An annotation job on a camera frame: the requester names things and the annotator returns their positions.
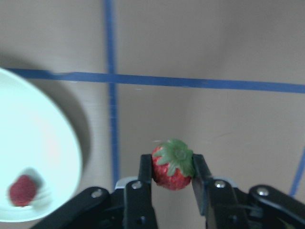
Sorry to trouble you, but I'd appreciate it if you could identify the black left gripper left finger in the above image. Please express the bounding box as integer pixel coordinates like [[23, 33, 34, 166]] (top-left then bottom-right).
[[123, 154, 158, 229]]

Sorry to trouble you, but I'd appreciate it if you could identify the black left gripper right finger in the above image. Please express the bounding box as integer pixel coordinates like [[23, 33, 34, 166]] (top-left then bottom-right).
[[192, 154, 250, 229]]

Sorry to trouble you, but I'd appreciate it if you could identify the light green plate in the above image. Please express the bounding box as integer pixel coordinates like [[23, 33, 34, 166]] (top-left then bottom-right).
[[0, 69, 82, 222]]

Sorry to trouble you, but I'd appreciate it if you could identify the red strawberry green top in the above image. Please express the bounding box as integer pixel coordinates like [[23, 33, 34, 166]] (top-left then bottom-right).
[[152, 138, 195, 191]]

